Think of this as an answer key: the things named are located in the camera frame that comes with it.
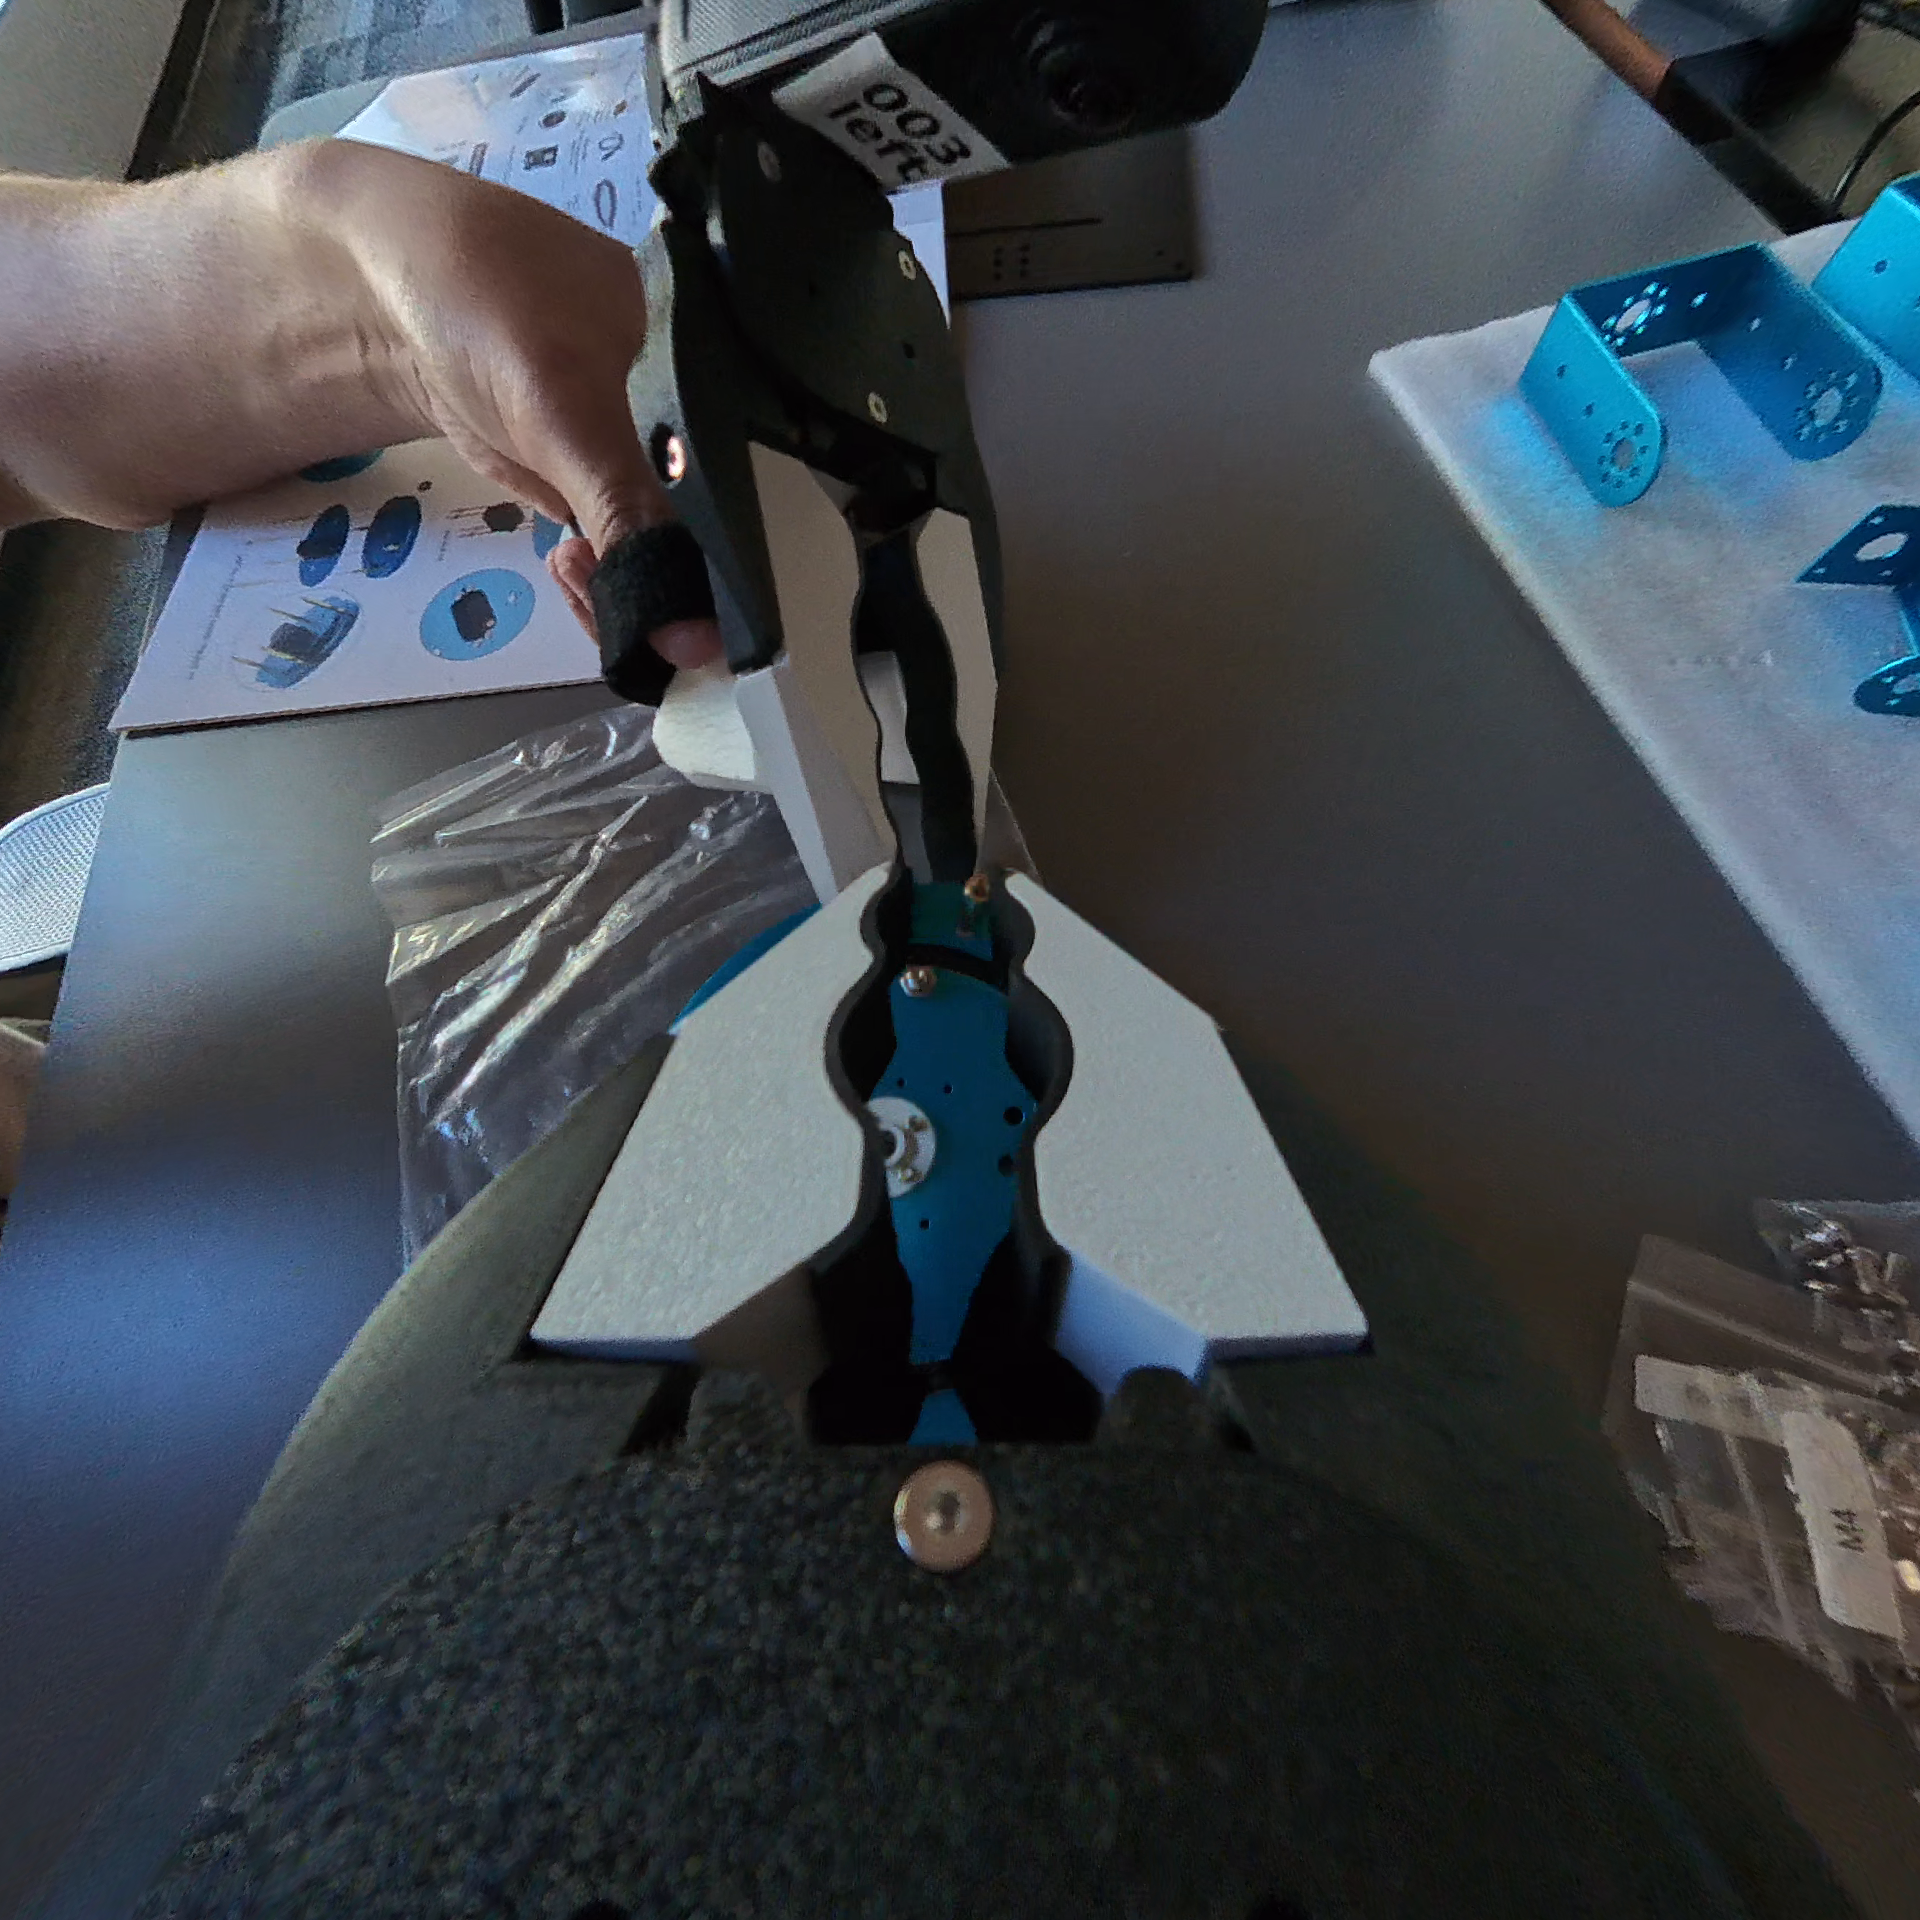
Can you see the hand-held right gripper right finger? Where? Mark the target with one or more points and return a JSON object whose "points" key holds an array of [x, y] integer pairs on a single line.
{"points": [[1200, 1202]]}

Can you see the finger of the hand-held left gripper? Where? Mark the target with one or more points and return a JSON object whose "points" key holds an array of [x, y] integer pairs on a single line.
{"points": [[967, 630], [809, 630]]}

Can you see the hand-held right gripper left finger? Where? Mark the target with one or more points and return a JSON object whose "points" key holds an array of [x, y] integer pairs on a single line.
{"points": [[705, 1202]]}

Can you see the blue turntable bearing assembly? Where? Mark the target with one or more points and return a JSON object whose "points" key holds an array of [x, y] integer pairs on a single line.
{"points": [[960, 1051]]}

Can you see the person's left forearm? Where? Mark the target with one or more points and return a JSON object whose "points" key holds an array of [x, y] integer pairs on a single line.
{"points": [[136, 359]]}

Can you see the grey desk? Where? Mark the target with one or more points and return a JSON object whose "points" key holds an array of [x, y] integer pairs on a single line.
{"points": [[1350, 750]]}

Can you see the person's left hand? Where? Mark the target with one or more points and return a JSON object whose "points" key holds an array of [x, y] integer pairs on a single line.
{"points": [[452, 317]]}

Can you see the black perforated metal plate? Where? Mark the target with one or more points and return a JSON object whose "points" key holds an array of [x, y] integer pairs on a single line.
{"points": [[1110, 224]]}

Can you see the clear plastic bag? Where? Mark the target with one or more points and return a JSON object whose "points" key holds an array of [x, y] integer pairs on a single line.
{"points": [[571, 901]]}

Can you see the pile of small hardware bags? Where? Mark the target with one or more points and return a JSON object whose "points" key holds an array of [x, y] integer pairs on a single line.
{"points": [[1725, 1350]]}

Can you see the assembly guide sheet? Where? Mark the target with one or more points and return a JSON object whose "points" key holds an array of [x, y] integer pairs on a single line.
{"points": [[212, 661]]}

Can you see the white foam tray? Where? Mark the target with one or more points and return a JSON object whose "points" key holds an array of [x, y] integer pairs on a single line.
{"points": [[1651, 599]]}

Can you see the white mesh chair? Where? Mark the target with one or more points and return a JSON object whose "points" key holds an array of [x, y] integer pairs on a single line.
{"points": [[53, 885]]}

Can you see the blue servo U bracket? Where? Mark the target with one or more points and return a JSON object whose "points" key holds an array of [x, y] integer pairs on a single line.
{"points": [[1568, 382], [1881, 270]]}

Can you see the blue short servo bracket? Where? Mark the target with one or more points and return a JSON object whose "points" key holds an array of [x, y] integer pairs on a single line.
{"points": [[1876, 548]]}

